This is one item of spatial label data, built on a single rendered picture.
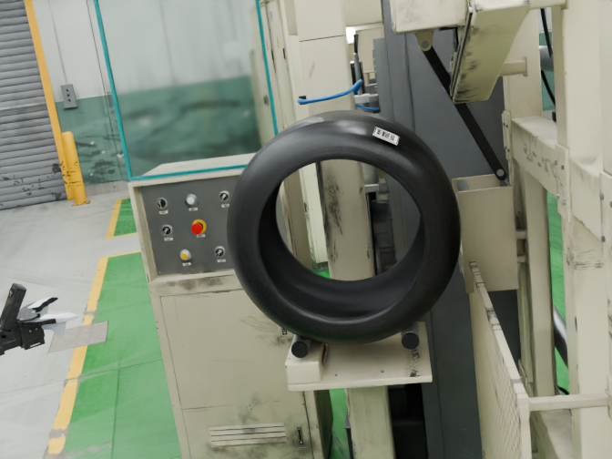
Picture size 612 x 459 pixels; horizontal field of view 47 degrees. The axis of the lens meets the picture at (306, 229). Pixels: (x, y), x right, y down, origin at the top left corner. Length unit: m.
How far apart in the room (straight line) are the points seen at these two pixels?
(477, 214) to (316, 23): 0.69
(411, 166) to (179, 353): 1.36
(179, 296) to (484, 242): 1.13
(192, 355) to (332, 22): 1.33
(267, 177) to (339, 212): 0.46
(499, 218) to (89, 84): 9.15
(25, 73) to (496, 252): 9.41
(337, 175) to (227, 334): 0.84
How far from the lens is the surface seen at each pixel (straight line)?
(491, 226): 2.04
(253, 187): 1.69
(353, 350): 2.03
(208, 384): 2.73
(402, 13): 1.40
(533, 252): 2.09
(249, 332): 2.61
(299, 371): 1.85
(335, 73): 2.03
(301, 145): 1.66
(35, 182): 11.04
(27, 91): 10.94
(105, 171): 10.86
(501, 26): 1.39
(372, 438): 2.36
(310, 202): 5.25
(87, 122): 10.80
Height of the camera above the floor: 1.63
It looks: 14 degrees down
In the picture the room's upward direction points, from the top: 8 degrees counter-clockwise
